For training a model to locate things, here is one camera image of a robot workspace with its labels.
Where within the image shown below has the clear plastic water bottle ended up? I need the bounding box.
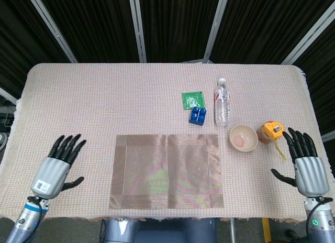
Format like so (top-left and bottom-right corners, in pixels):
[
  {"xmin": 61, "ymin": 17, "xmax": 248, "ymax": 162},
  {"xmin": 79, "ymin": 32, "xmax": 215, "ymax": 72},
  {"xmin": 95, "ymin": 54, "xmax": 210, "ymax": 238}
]
[{"xmin": 214, "ymin": 78, "xmax": 231, "ymax": 128}]

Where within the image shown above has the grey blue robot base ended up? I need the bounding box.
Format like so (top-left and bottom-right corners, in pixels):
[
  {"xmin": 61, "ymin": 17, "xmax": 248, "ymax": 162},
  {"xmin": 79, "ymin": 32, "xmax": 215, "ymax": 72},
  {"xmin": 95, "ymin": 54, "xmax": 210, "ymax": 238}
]
[{"xmin": 100, "ymin": 217, "xmax": 218, "ymax": 243}]

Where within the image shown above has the beige woven tablecloth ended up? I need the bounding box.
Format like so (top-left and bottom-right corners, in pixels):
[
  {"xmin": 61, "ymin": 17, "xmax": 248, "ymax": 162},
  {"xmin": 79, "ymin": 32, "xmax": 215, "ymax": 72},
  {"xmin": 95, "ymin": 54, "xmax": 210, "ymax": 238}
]
[{"xmin": 0, "ymin": 62, "xmax": 335, "ymax": 225}]

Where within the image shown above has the green foil sachet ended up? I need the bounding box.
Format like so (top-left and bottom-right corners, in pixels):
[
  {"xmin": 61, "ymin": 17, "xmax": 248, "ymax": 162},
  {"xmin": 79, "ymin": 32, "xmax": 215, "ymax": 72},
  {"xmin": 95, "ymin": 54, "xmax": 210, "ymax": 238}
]
[{"xmin": 181, "ymin": 91, "xmax": 206, "ymax": 111}]

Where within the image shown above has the dark equipment with cables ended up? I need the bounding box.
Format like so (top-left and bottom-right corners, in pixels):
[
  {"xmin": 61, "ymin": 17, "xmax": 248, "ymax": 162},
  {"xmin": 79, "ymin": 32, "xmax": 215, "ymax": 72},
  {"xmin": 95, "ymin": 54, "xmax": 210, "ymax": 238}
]
[{"xmin": 0, "ymin": 97, "xmax": 15, "ymax": 128}]

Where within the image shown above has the brown woven placemat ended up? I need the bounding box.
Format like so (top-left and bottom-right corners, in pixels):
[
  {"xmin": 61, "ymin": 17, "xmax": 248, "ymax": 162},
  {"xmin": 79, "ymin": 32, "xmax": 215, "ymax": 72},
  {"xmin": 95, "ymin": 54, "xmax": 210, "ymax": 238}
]
[{"xmin": 109, "ymin": 134, "xmax": 225, "ymax": 209}]

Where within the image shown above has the black pleated curtain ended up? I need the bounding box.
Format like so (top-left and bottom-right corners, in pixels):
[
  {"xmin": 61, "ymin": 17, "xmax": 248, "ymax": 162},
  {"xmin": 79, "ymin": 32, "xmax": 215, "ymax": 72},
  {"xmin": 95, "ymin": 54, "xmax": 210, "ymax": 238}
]
[{"xmin": 0, "ymin": 0, "xmax": 335, "ymax": 139}]

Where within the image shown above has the yellow tape measure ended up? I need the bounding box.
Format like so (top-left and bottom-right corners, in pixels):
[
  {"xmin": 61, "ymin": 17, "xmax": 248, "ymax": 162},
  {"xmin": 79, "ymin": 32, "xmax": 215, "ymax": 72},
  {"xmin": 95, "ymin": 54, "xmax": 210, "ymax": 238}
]
[{"xmin": 263, "ymin": 121, "xmax": 287, "ymax": 161}]

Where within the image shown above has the light brown bowl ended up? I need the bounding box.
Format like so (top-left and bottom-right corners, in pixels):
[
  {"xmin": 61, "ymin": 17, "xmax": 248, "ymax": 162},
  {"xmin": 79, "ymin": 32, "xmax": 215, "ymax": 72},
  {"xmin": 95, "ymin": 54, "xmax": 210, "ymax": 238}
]
[{"xmin": 229, "ymin": 124, "xmax": 259, "ymax": 152}]

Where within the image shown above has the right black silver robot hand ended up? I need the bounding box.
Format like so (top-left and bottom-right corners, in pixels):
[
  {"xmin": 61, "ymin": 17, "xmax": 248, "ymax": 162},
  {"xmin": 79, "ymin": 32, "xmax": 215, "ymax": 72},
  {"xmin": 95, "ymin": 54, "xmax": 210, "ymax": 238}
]
[{"xmin": 271, "ymin": 127, "xmax": 330, "ymax": 196}]

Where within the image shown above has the blue toy building brick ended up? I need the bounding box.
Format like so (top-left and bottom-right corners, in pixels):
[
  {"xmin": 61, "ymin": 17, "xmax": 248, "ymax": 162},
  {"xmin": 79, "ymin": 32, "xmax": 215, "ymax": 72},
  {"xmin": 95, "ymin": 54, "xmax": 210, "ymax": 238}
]
[{"xmin": 188, "ymin": 106, "xmax": 207, "ymax": 127}]

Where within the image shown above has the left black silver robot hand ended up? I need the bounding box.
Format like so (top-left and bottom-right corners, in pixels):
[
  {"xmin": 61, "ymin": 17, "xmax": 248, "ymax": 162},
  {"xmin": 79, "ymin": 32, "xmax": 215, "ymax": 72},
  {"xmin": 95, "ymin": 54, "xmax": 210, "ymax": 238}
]
[{"xmin": 30, "ymin": 134, "xmax": 87, "ymax": 199}]

